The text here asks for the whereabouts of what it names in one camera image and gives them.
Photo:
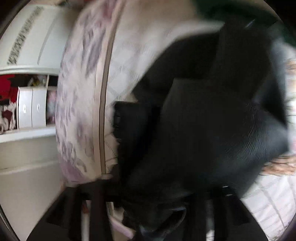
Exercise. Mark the white wardrobe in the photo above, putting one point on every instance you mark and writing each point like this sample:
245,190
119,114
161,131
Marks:
32,46

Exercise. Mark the white floral bed sheet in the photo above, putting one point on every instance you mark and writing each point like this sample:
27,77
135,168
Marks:
145,29

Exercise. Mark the white small drawer box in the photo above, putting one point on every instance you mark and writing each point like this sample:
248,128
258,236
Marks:
31,107

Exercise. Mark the black leather jacket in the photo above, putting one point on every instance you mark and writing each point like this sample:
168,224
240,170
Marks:
209,113

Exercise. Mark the white bed frame rail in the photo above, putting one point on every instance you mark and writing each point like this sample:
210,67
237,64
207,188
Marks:
101,77

